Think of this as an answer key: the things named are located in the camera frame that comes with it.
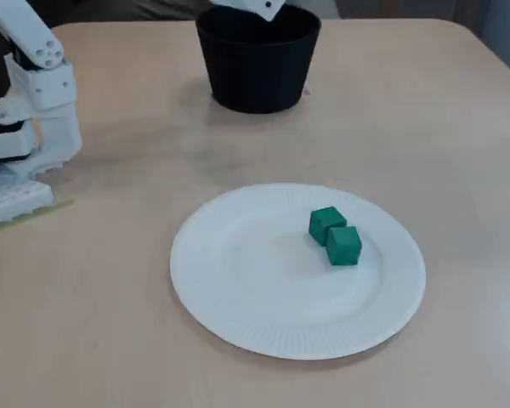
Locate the green block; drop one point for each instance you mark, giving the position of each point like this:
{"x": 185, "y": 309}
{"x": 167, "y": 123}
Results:
{"x": 323, "y": 221}
{"x": 344, "y": 248}

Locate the white paper plate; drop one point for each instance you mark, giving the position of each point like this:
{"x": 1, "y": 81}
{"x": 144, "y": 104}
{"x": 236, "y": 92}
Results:
{"x": 259, "y": 297}

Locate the black pot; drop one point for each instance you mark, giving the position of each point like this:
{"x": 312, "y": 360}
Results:
{"x": 255, "y": 72}

